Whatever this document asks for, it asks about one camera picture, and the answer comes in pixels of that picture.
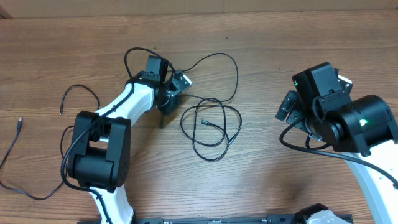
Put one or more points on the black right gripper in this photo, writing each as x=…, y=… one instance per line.
x=296, y=111

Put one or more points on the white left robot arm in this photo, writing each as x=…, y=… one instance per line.
x=99, y=155

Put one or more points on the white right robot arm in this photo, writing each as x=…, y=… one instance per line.
x=323, y=119

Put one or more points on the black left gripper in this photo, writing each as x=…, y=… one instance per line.
x=167, y=108

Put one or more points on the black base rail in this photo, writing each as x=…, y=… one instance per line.
x=317, y=213

